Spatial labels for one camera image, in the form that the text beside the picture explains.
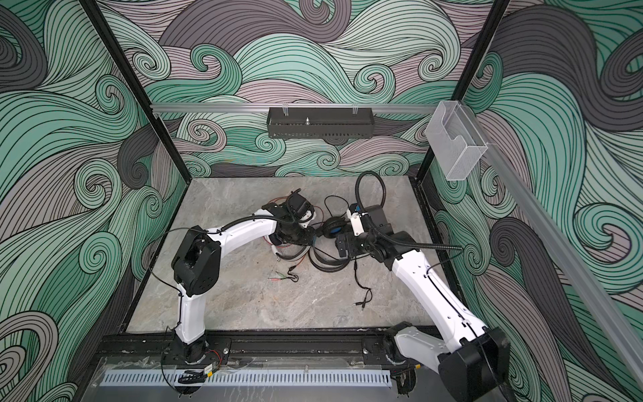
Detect red headphone cable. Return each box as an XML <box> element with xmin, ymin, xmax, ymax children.
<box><xmin>265</xmin><ymin>195</ymin><xmax>323</xmax><ymax>283</ymax></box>

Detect white headphones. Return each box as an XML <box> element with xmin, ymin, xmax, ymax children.
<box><xmin>266</xmin><ymin>201</ymin><xmax>321</xmax><ymax>261</ymax></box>

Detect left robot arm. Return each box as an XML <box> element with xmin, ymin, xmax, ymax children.
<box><xmin>172</xmin><ymin>190</ymin><xmax>316</xmax><ymax>362</ymax></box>

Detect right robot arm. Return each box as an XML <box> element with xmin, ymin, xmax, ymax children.
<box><xmin>343</xmin><ymin>173</ymin><xmax>516</xmax><ymax>401</ymax></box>

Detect black blue headphones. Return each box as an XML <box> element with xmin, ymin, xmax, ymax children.
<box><xmin>308</xmin><ymin>216</ymin><xmax>348</xmax><ymax>274</ymax></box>

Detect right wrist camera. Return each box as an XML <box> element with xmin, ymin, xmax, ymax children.
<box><xmin>347</xmin><ymin>210</ymin><xmax>365</xmax><ymax>237</ymax></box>

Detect clear plastic wall bin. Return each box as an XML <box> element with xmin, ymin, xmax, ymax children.
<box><xmin>425</xmin><ymin>100</ymin><xmax>488</xmax><ymax>182</ymax></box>

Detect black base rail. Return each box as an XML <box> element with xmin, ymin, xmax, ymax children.
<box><xmin>96</xmin><ymin>327</ymin><xmax>405</xmax><ymax>365</ymax></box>

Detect white slotted cable duct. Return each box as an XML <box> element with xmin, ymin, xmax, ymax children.
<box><xmin>98</xmin><ymin>368</ymin><xmax>393</xmax><ymax>388</ymax></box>

